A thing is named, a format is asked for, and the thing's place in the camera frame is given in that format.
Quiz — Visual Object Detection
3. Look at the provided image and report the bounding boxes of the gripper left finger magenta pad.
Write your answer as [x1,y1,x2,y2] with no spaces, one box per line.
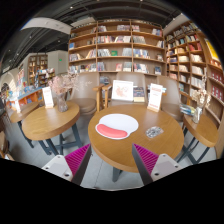
[41,143,93,186]

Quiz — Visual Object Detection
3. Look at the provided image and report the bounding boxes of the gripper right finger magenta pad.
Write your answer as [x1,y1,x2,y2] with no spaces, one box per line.
[131,143,184,186]

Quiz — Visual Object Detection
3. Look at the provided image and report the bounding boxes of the patterned computer mouse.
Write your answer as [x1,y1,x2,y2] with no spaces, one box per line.
[146,126,163,138]

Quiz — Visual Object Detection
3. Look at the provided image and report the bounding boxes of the white mouse pad red rest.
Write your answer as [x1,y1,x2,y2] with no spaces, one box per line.
[95,113,139,140]

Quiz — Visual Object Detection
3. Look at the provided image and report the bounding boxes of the round wooden centre table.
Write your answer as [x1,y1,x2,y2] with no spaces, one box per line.
[88,104,184,182]

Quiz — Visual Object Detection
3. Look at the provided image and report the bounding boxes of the round wooden table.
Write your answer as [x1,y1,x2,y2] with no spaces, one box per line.
[88,104,184,182]
[176,113,220,164]
[22,101,82,155]

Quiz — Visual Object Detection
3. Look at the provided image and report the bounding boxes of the round wooden left table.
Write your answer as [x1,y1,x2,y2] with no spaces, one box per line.
[22,101,82,155]

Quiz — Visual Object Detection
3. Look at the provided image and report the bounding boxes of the beige armchair right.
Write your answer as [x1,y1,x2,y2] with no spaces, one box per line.
[157,76,183,122]

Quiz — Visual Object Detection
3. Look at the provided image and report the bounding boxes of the beige armchair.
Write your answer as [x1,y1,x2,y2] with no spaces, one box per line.
[70,72,103,115]
[157,76,183,122]
[103,72,147,108]

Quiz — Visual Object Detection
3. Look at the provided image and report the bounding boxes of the stack of booklets right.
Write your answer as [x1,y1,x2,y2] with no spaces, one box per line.
[180,104,195,116]

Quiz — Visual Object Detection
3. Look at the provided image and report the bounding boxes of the round wooden right table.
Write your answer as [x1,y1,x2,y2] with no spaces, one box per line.
[176,113,220,164]

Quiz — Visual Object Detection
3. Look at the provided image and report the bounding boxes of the beige armchair left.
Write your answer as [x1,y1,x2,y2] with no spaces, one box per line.
[70,72,103,115]

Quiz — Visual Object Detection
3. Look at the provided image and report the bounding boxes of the dark book on chair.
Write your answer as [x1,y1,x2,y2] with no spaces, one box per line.
[133,87,145,102]

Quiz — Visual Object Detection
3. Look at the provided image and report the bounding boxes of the white orange sign stand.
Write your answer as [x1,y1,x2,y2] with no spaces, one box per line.
[148,84,162,112]

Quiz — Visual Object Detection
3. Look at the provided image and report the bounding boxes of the white sign on left table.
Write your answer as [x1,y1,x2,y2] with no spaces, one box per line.
[42,87,54,108]

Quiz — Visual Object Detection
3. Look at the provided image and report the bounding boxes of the far left round table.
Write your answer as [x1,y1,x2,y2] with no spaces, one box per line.
[9,101,41,149]

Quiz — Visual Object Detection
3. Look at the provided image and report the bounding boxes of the orange display stand left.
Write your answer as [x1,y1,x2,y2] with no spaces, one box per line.
[8,87,44,111]

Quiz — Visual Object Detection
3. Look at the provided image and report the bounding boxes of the white picture board on chair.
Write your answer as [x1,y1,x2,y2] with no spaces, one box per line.
[112,80,133,101]

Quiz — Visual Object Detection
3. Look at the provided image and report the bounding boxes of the beige armchair centre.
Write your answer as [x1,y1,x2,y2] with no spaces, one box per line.
[103,72,147,108]

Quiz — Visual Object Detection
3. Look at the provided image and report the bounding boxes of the glass vase dried flowers left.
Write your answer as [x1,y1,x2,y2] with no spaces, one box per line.
[48,72,78,112]

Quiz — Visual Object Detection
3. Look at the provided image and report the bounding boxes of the glass vase dried flowers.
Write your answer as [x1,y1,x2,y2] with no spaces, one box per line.
[48,72,78,112]
[192,75,211,124]

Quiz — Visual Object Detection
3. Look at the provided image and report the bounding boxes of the glass vase dried flowers right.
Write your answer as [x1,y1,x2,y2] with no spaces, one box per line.
[192,75,211,124]

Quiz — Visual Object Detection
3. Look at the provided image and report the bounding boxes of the distant wooden bookshelf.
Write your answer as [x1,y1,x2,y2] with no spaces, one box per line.
[28,54,55,87]

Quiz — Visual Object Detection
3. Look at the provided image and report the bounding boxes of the large wooden bookshelf back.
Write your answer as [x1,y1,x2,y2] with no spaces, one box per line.
[68,19,166,75]

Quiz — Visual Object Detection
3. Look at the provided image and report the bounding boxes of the wooden bookshelf right wall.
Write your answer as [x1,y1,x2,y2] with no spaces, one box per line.
[164,19,224,158]

